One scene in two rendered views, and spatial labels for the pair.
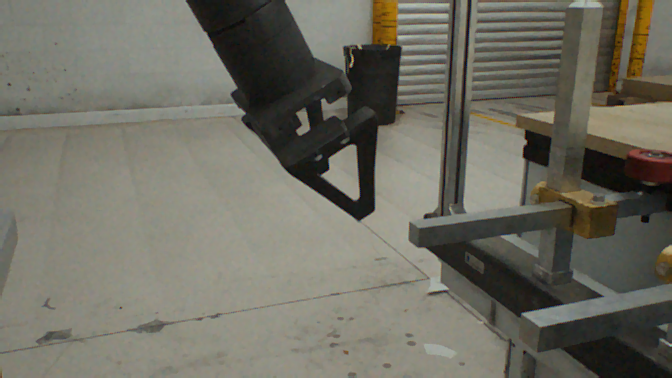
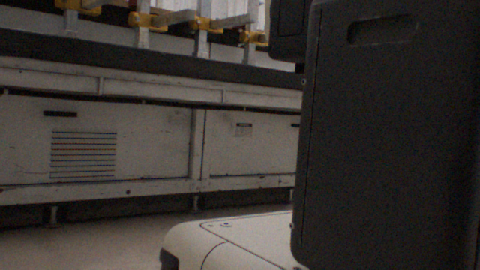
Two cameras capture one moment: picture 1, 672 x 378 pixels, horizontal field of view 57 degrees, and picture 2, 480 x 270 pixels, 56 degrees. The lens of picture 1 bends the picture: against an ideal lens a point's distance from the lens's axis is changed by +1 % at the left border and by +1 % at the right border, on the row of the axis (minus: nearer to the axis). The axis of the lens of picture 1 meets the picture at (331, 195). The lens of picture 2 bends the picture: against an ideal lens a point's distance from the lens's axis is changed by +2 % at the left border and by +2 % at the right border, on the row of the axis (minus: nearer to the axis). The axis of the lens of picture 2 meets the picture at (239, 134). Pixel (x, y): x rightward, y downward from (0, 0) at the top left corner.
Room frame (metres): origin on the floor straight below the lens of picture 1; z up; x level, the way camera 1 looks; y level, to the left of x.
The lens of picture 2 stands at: (0.55, 1.15, 0.52)
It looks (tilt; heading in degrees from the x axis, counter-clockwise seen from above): 4 degrees down; 254
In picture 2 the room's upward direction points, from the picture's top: 4 degrees clockwise
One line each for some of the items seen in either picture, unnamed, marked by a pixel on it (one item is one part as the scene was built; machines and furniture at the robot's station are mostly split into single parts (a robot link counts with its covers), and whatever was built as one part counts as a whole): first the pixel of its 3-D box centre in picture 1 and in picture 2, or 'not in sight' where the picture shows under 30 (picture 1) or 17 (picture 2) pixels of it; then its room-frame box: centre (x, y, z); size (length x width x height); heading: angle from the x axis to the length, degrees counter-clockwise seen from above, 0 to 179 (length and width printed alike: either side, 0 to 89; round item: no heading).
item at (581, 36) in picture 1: (565, 164); not in sight; (0.93, -0.36, 0.89); 0.04 x 0.04 x 0.48; 21
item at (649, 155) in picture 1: (650, 187); not in sight; (0.94, -0.50, 0.85); 0.08 x 0.08 x 0.11
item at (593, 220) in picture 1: (570, 207); not in sight; (0.91, -0.37, 0.83); 0.14 x 0.06 x 0.05; 21
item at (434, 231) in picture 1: (544, 217); not in sight; (0.87, -0.32, 0.83); 0.43 x 0.03 x 0.04; 111
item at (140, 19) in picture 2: not in sight; (148, 22); (0.44, -0.54, 0.80); 0.14 x 0.06 x 0.05; 21
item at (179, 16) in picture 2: not in sight; (160, 22); (0.40, -0.49, 0.80); 0.43 x 0.03 x 0.04; 111
